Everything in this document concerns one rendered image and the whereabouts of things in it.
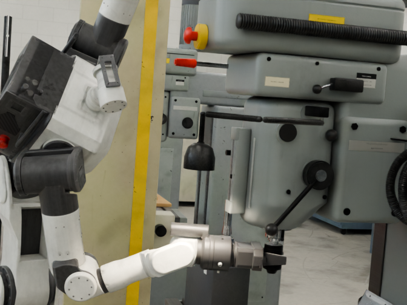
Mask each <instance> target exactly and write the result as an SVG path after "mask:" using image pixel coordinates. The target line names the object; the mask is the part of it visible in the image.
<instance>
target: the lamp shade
mask: <svg viewBox="0 0 407 305"><path fill-rule="evenodd" d="M214 167H215V155H214V151H213V148H212V147H210V146H209V144H207V143H205V142H197V143H193V144H191V145H190V146H188V148H187V150H186V153H185V155H184V169H190V170H196V171H214Z"/></svg>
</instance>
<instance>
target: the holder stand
mask: <svg viewBox="0 0 407 305"><path fill-rule="evenodd" d="M249 282H250V269H246V268H237V267H233V265H232V266H231V267H230V268H229V271H228V272H227V271H220V273H217V271H211V270H203V269H201V267H200V265H199V264H195V265H194V266H193V267H187V278H186V287H185V303H184V305H248V291H249Z"/></svg>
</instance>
